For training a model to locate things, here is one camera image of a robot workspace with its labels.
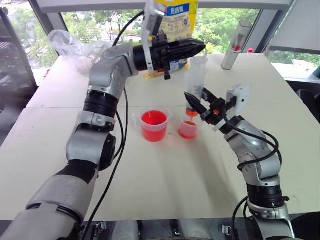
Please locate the small red cap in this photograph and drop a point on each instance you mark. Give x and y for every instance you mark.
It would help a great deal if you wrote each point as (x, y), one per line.
(250, 50)

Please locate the black rounded chair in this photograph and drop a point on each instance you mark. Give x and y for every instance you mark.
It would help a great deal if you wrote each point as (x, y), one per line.
(308, 93)

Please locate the black mesh chair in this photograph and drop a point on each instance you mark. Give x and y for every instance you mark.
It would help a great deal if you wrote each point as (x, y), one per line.
(13, 75)

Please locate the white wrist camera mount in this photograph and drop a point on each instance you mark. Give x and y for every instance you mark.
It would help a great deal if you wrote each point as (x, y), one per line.
(240, 97)
(149, 30)

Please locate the yellow printed bag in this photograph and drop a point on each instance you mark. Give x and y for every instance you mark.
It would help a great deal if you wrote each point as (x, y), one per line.
(178, 27)

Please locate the clear crumpled plastic bag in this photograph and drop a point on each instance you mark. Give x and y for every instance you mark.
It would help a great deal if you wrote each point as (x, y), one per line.
(71, 51)

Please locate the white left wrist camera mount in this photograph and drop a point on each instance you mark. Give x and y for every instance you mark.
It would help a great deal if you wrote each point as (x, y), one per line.
(149, 30)

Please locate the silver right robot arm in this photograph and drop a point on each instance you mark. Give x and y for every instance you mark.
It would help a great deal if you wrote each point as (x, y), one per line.
(260, 155)

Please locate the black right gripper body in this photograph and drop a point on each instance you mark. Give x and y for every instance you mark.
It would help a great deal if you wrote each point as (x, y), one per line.
(215, 113)

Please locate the large clear cup red liquid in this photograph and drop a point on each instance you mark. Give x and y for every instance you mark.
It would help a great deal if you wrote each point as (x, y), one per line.
(153, 126)

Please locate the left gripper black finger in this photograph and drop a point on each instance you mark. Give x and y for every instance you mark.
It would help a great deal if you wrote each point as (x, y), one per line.
(190, 45)
(187, 55)

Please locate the grey upright tube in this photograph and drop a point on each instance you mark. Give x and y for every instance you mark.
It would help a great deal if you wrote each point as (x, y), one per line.
(233, 50)

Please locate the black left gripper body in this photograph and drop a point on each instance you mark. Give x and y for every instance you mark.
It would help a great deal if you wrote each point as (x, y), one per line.
(160, 53)

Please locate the clear plastic funnel tube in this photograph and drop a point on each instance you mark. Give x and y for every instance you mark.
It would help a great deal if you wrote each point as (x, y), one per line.
(196, 75)

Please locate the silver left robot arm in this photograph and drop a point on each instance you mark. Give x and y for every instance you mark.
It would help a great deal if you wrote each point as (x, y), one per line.
(82, 140)

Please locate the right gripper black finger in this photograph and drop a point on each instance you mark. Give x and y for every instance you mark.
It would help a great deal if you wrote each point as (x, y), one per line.
(195, 103)
(210, 95)

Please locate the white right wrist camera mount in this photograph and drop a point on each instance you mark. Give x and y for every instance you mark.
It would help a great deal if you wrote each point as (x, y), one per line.
(240, 97)

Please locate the small clear cup red liquid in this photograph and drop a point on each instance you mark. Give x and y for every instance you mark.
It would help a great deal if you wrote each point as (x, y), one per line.
(188, 130)

